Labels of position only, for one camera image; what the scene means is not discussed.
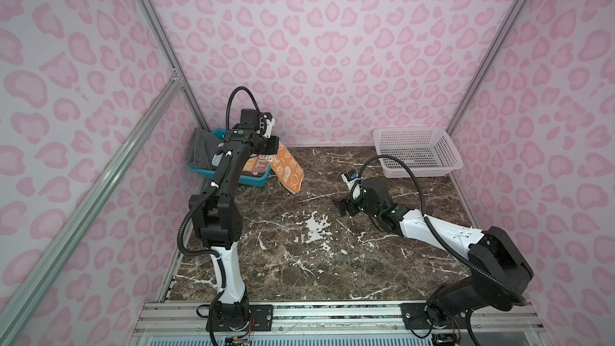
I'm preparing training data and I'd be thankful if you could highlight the orange patterned towel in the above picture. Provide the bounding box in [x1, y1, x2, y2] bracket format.
[268, 143, 305, 194]

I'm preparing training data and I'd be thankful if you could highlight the grey terry towel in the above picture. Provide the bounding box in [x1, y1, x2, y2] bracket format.
[186, 128, 223, 170]

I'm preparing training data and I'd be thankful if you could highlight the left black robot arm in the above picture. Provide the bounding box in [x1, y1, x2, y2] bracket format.
[187, 109, 279, 329]

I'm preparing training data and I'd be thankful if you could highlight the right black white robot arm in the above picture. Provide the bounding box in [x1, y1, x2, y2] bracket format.
[334, 171, 533, 328]

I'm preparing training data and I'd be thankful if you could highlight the teal plastic basket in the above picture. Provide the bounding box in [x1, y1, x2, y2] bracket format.
[187, 126, 272, 188]

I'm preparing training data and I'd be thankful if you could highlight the white plastic basket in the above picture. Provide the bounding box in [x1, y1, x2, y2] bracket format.
[373, 127, 464, 179]

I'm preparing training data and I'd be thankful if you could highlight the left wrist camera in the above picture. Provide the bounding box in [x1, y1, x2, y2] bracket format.
[259, 112, 275, 139]

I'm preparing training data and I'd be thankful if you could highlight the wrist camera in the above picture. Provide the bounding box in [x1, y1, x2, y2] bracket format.
[259, 112, 275, 139]
[341, 169, 361, 202]

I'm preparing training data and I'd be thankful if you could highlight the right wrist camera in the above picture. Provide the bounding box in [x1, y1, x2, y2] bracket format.
[341, 169, 361, 202]

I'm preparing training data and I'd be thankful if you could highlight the right black corrugated cable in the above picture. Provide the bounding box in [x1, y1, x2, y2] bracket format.
[349, 154, 529, 304]

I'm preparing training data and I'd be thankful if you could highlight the black corrugated cable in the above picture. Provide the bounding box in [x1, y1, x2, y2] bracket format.
[349, 154, 529, 304]
[175, 86, 261, 346]

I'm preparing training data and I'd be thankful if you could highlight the left black corrugated cable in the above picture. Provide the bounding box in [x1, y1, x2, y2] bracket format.
[175, 86, 261, 346]

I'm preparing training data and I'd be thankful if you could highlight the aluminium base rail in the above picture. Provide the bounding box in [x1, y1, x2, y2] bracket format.
[129, 301, 550, 345]

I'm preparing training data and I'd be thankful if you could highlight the back left aluminium post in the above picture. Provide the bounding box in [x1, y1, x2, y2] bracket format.
[136, 0, 210, 131]

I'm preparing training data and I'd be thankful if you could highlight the aluminium post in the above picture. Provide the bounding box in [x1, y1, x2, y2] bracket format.
[446, 0, 531, 136]
[136, 0, 210, 131]

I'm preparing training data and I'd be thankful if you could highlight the left aluminium frame strut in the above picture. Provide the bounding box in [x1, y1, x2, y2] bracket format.
[1, 79, 184, 345]

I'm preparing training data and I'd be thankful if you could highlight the back right aluminium post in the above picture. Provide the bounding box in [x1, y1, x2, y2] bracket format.
[446, 0, 531, 136]

